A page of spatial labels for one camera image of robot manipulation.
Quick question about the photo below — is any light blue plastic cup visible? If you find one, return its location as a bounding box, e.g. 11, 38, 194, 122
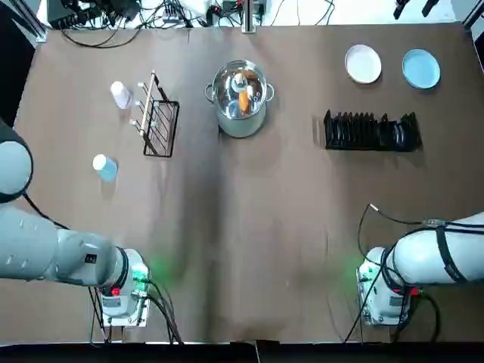
92, 154, 119, 183

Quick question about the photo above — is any pink plastic cup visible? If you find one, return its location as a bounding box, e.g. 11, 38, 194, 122
110, 80, 134, 110

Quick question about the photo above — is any pink plate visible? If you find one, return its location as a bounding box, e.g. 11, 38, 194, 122
344, 44, 383, 84

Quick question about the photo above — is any light blue plate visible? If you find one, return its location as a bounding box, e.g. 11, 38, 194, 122
402, 48, 442, 91

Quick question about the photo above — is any black dish drying rack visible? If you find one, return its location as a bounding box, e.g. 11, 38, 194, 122
324, 109, 424, 153

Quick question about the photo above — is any metal cooking pot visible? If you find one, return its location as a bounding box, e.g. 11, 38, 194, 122
204, 59, 275, 139

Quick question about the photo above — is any glass pot lid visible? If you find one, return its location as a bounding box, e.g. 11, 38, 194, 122
212, 60, 265, 117

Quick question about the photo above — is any black computer box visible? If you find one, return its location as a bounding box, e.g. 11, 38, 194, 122
47, 0, 133, 29

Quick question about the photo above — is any black wire cup holder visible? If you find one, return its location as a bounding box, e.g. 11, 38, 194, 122
129, 70, 181, 158

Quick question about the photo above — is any black base cable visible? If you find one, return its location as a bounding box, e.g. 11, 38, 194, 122
145, 278, 183, 345
395, 290, 442, 343

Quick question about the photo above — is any black cable with silver plug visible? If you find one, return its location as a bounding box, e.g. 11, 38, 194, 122
358, 203, 430, 262

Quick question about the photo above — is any aluminium post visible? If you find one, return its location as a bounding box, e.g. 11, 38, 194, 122
241, 0, 265, 34

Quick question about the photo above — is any black looped cable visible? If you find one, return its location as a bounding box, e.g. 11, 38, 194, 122
60, 26, 141, 49

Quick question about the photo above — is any aluminium frame profile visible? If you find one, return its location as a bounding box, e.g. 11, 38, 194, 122
461, 0, 484, 29
22, 0, 48, 42

